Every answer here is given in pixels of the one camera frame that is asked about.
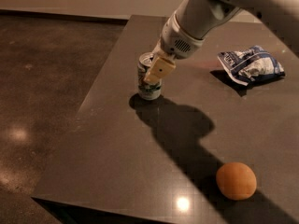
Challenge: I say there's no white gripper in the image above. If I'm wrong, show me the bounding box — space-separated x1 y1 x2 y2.
144 11 205 85

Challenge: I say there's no white green 7up can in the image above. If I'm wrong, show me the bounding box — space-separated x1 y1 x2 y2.
137 52 162 101

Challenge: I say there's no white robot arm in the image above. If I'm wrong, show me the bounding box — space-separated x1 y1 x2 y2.
144 0 299 84

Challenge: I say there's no blue white chip bag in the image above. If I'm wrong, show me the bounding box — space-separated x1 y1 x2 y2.
218 46 285 86

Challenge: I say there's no orange fruit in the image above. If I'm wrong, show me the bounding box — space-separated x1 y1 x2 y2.
216 162 257 201

